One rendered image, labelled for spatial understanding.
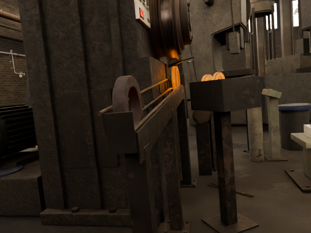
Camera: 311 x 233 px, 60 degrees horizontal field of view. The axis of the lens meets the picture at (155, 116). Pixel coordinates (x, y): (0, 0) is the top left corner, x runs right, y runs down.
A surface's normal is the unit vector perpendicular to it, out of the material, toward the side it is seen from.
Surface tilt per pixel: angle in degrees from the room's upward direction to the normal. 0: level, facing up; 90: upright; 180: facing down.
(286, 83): 90
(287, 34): 90
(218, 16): 90
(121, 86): 46
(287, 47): 90
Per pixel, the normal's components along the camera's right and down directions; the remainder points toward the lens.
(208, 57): -0.43, 0.13
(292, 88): 0.06, 0.10
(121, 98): -0.22, -0.25
